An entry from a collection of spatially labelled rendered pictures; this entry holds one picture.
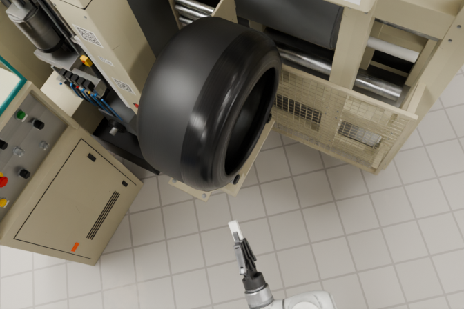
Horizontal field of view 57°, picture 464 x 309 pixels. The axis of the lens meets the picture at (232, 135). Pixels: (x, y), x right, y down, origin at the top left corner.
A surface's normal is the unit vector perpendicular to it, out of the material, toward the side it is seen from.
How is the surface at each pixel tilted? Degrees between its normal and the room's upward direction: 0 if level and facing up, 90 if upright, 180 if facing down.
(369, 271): 0
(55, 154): 0
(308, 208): 0
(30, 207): 90
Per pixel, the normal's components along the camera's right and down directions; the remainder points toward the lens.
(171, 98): -0.30, 0.04
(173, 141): -0.42, 0.39
